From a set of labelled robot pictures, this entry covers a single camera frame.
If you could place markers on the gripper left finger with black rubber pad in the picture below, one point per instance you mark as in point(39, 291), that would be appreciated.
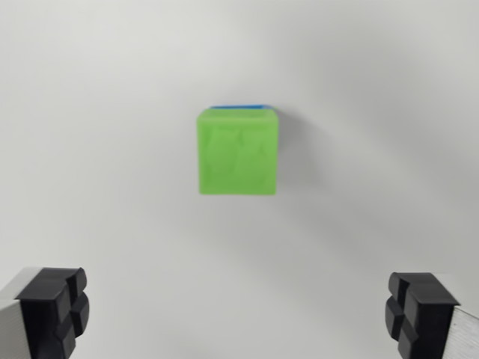
point(45, 318)

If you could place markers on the blue cube with two dots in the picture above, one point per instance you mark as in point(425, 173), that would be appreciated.
point(239, 106)

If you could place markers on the green embossed cube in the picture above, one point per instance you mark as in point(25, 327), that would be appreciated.
point(237, 153)

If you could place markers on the gripper right finger with black rubber pad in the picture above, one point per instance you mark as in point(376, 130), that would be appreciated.
point(430, 318)

